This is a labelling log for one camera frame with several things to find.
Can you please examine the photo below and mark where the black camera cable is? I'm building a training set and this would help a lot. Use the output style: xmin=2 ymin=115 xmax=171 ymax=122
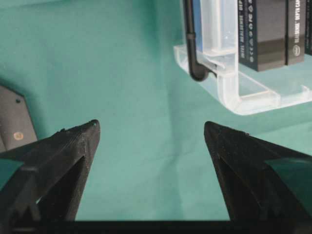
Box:
xmin=182 ymin=0 xmax=217 ymax=82

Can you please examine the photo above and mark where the black box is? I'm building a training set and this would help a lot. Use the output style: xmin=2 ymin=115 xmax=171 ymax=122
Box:
xmin=237 ymin=0 xmax=286 ymax=72
xmin=286 ymin=0 xmax=306 ymax=66

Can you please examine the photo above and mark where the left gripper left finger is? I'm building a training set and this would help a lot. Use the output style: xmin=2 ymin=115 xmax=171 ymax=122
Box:
xmin=0 ymin=119 xmax=100 ymax=227

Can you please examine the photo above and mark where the blue foam liner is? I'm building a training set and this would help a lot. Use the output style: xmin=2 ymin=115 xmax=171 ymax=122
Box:
xmin=193 ymin=0 xmax=203 ymax=52

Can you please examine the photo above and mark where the green table cloth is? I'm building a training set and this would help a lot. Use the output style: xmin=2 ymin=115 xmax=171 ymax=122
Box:
xmin=0 ymin=0 xmax=312 ymax=220

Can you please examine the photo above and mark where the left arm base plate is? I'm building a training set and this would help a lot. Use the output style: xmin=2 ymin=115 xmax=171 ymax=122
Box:
xmin=0 ymin=85 xmax=37 ymax=152

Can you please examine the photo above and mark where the clear plastic storage case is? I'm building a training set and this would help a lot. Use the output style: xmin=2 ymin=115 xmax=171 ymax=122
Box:
xmin=174 ymin=0 xmax=312 ymax=115

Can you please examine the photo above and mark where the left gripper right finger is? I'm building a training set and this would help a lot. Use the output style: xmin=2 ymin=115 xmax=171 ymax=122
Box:
xmin=204 ymin=121 xmax=312 ymax=227

